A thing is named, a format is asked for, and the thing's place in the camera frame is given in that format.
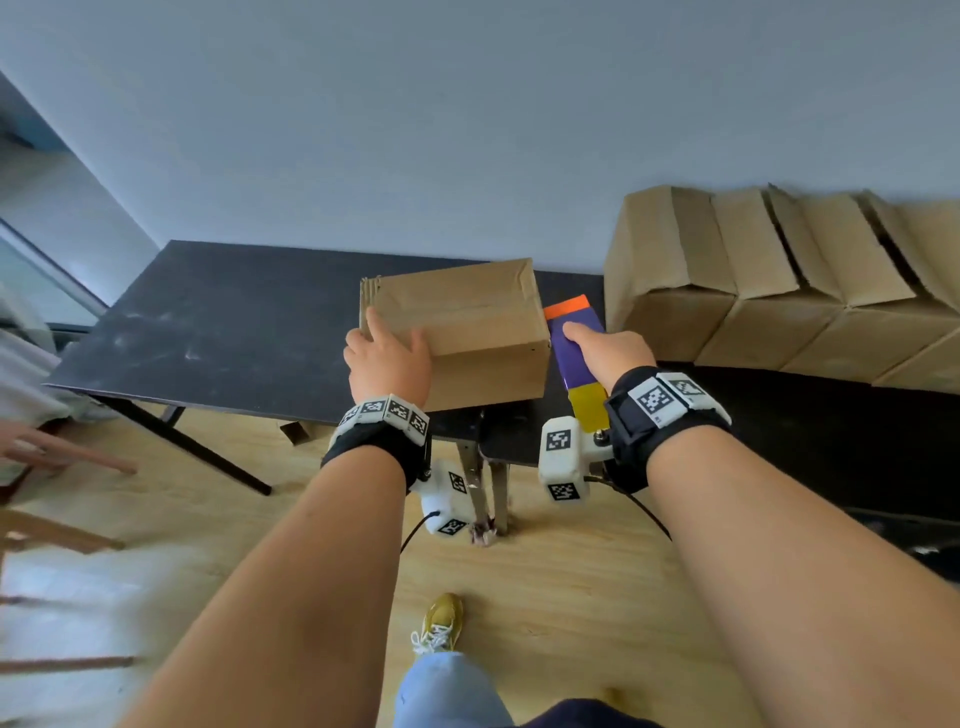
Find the open-flap brown cardboard box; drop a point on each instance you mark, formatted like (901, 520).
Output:
(765, 300)
(930, 360)
(862, 330)
(660, 255)

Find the glass window with dark frame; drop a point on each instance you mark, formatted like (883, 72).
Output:
(37, 277)

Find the person's left hand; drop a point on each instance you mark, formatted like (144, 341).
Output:
(386, 371)

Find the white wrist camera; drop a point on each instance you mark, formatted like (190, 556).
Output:
(450, 502)
(564, 457)

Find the black marker wristband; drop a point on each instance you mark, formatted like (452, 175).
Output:
(375, 439)
(645, 424)

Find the person's right hand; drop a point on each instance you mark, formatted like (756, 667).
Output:
(616, 356)

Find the person's right forearm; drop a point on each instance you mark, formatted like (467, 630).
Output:
(795, 577)

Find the person's left forearm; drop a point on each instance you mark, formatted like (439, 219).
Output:
(277, 600)

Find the person's right thumb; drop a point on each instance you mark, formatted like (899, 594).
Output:
(577, 332)

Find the dark blue garment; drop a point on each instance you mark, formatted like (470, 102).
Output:
(585, 716)

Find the black table with metal legs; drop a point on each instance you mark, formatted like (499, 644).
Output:
(810, 442)

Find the white cloth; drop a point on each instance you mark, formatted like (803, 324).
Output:
(22, 375)

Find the black table with slanted legs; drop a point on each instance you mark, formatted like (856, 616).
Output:
(225, 322)

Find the light blue jeans leg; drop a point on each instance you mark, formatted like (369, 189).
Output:
(446, 694)

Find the person's left thumb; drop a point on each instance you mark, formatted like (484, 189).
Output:
(421, 346)

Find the purple orange yellow hand tool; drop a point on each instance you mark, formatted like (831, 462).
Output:
(585, 401)

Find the yellow sneaker with white laces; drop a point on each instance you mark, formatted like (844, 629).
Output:
(441, 622)

